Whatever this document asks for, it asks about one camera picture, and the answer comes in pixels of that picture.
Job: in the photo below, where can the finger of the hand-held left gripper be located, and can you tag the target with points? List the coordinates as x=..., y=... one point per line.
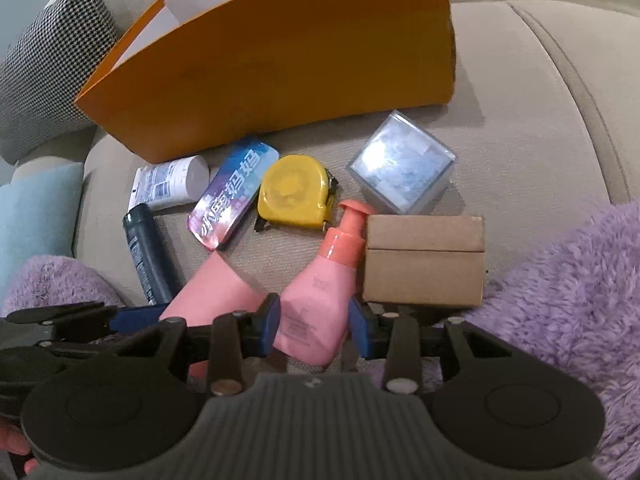
x=135, y=317
x=90, y=342

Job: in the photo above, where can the pink tube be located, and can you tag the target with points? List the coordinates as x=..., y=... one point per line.
x=215, y=290

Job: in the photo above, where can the houndstooth pillow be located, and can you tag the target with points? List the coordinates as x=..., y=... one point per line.
x=45, y=70

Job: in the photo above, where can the person's left hand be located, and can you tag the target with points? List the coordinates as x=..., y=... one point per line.
x=12, y=440

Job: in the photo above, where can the clear plastic cube box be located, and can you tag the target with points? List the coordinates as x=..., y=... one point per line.
x=400, y=160

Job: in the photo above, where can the purple fluffy blanket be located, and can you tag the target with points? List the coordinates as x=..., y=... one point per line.
x=575, y=300

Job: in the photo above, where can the white tube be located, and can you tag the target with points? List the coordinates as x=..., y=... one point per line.
x=165, y=180

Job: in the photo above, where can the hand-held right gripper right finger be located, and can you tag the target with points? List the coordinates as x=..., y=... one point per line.
x=360, y=326

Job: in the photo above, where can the light blue pillow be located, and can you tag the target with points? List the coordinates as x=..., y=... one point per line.
x=35, y=220

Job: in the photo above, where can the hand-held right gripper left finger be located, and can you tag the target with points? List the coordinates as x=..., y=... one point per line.
x=268, y=321

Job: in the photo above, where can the colourful toothpaste box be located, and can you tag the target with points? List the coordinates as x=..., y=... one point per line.
x=232, y=190

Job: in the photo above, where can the dark blue bottle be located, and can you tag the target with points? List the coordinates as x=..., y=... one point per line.
x=150, y=255

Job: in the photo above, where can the brown cardboard box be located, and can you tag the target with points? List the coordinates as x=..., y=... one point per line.
x=425, y=260

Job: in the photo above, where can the pink pump bottle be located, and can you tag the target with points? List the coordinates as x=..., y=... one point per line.
x=315, y=290

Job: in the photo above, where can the yellow tape measure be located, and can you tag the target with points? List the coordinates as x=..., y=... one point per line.
x=292, y=190

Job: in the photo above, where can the orange paper bag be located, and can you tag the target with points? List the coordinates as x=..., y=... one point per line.
x=275, y=60

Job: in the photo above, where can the beige sofa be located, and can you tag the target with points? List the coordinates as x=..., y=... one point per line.
x=525, y=110

